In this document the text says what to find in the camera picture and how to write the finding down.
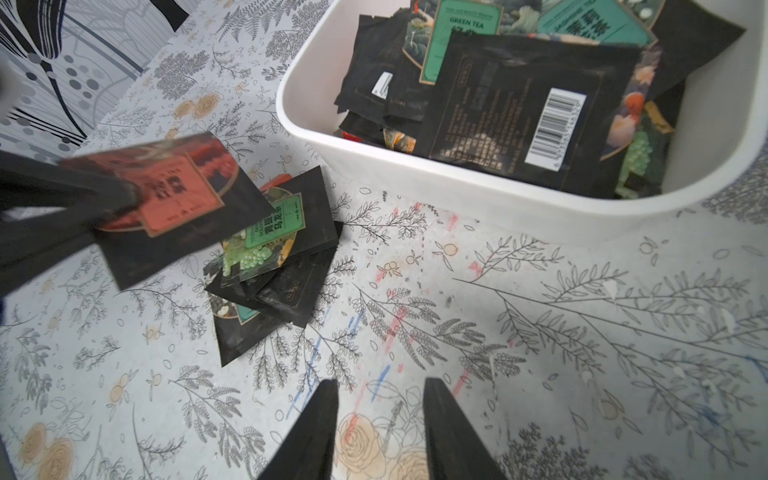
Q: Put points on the small green tea bag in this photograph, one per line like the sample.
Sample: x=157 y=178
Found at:
x=456 y=30

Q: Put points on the white storage box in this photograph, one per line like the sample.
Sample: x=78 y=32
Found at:
x=720 y=131

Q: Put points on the orange label tea bag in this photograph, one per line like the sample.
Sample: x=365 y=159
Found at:
x=627 y=115

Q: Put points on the black barcode tea bag lower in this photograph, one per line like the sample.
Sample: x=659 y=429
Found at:
x=528 y=109

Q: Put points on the red black tea bag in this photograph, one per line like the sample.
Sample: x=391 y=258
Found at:
x=193 y=195

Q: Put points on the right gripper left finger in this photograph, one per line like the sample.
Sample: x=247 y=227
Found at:
x=308 y=449

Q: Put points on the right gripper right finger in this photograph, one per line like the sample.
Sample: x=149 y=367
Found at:
x=453 y=448

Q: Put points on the black barcode tea bag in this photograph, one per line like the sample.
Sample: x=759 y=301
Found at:
x=373 y=74
x=528 y=109

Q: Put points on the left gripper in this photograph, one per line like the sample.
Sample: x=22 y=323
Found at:
x=82 y=201

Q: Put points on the green label tea bag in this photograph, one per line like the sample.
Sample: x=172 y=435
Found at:
x=644 y=165

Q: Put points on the grape green tea bag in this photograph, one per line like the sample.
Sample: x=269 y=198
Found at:
x=300 y=225

